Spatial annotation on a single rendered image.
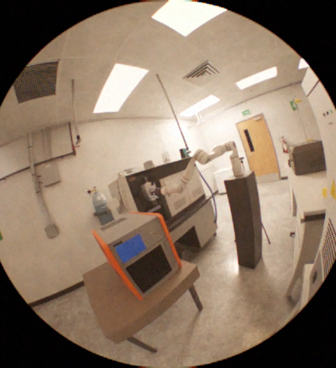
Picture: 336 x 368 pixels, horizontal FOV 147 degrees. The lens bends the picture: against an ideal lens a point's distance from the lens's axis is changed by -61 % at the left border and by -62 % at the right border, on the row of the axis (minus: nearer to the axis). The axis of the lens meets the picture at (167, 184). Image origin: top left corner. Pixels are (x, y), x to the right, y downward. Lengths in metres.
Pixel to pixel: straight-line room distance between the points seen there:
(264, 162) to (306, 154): 3.13
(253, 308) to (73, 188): 2.78
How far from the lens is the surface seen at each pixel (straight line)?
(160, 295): 0.85
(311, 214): 0.73
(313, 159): 1.64
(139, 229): 0.69
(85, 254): 2.48
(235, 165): 1.24
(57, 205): 2.35
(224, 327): 1.41
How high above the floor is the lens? 1.35
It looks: 6 degrees down
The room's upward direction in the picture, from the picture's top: 19 degrees counter-clockwise
